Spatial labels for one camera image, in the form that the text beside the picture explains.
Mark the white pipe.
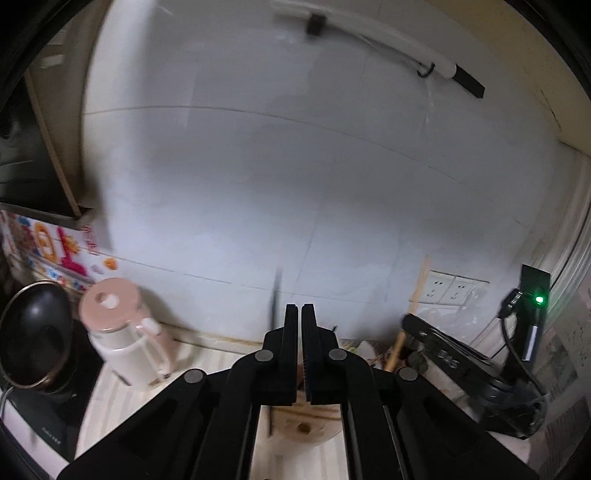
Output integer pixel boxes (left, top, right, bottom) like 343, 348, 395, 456
272, 0, 486, 100

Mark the black range hood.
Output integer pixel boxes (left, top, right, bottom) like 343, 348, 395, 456
0, 37, 95, 227

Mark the pink and white electric kettle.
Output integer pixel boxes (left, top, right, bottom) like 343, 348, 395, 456
78, 277, 176, 393

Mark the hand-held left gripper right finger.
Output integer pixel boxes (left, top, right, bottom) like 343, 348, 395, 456
301, 304, 539, 480

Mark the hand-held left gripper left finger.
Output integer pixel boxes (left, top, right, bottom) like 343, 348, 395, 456
58, 304, 298, 480

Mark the black induction cooker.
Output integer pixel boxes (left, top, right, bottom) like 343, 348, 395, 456
0, 360, 105, 462

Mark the black cable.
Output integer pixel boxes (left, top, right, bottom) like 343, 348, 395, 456
498, 288, 548, 398

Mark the black frying pan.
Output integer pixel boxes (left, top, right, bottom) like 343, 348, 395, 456
0, 281, 75, 393

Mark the wooden chopstick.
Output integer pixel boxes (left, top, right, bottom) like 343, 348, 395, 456
385, 257, 431, 372

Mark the colourful wall sticker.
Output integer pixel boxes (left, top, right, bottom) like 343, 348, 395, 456
0, 210, 118, 294

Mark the striped cat print tablecloth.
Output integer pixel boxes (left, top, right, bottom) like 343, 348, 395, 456
76, 342, 591, 480

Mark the white wall socket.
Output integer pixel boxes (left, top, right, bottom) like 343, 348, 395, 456
422, 271, 455, 305
445, 276, 481, 306

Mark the clear plastic bag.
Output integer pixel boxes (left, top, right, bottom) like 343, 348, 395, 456
416, 300, 504, 352

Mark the cream ribbed utensil holder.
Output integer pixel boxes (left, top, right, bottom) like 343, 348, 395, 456
259, 360, 345, 457

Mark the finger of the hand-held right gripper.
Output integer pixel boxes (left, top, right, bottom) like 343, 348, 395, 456
401, 314, 504, 384

